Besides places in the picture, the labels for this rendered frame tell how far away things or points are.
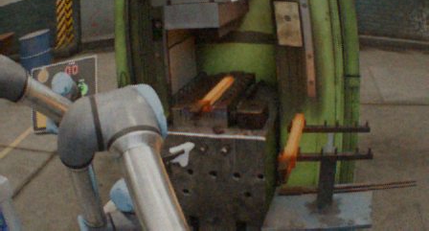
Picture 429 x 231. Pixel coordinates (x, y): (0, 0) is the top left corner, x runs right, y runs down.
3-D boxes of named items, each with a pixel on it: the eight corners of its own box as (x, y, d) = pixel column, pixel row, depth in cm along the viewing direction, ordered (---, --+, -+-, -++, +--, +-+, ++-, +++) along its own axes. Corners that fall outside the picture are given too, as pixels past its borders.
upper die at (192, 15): (219, 27, 158) (217, 2, 155) (165, 30, 165) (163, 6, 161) (249, 11, 196) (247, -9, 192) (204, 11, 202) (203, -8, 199)
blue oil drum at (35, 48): (43, 96, 565) (37, 35, 536) (18, 97, 578) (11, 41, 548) (60, 83, 619) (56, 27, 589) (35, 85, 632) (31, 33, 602)
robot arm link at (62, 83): (47, 94, 129) (54, 68, 131) (55, 101, 140) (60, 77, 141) (66, 99, 129) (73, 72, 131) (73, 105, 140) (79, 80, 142)
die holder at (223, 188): (263, 238, 175) (264, 137, 160) (174, 229, 187) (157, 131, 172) (291, 175, 225) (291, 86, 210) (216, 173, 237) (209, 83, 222)
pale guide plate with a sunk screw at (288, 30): (302, 47, 164) (297, 3, 158) (278, 45, 166) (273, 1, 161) (302, 45, 165) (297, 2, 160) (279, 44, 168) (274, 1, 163)
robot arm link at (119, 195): (112, 212, 115) (104, 185, 112) (127, 194, 124) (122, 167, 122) (137, 218, 112) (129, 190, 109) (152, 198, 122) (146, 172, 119)
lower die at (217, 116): (227, 128, 170) (225, 104, 167) (172, 126, 177) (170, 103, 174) (256, 90, 207) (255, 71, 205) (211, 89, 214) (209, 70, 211)
